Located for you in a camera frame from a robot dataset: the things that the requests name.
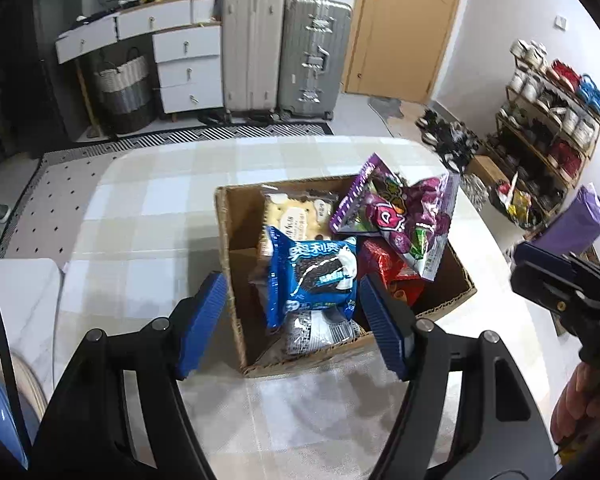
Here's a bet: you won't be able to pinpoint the cream cracker package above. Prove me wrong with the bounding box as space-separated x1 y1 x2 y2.
258 190 337 259

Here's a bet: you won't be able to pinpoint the beige suitcase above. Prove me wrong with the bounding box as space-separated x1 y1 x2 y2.
222 0 285 113

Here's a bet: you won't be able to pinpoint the silver aluminium suitcase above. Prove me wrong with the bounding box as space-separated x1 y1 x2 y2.
277 0 352 120

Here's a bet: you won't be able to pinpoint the wooden door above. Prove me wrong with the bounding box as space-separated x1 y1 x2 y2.
342 0 460 104

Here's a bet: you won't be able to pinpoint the beige plate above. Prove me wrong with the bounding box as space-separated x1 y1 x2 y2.
0 353 47 422

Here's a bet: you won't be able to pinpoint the silver purple snack bag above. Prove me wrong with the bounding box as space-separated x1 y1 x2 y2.
284 308 362 356

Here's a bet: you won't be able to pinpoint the brown SF cardboard box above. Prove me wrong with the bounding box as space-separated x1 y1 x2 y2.
215 177 476 376

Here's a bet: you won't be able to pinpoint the white drawer desk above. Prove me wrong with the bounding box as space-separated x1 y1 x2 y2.
55 0 224 114

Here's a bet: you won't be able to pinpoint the patterned floor rug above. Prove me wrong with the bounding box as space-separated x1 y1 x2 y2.
0 122 332 266

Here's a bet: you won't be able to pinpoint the purple grape candy bag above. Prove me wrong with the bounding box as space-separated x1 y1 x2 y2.
329 154 460 281

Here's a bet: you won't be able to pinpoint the right hand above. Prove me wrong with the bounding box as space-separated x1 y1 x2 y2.
550 362 600 446

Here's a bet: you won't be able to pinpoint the checkered beige tablecloth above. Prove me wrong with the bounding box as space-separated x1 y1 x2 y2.
49 134 556 480

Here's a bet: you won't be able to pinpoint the blue Oreo package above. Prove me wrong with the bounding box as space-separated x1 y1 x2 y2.
264 226 358 330

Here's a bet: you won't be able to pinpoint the blue plastic bowls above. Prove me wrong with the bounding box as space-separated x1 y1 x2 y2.
0 382 28 469

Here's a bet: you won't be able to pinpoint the woven laundry basket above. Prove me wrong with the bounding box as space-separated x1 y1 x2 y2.
94 47 158 136

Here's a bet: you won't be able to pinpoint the red barcode snack bag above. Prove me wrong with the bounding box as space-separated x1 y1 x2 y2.
358 237 426 307

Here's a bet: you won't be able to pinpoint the wooden shoe rack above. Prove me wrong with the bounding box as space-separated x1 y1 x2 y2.
484 39 600 232

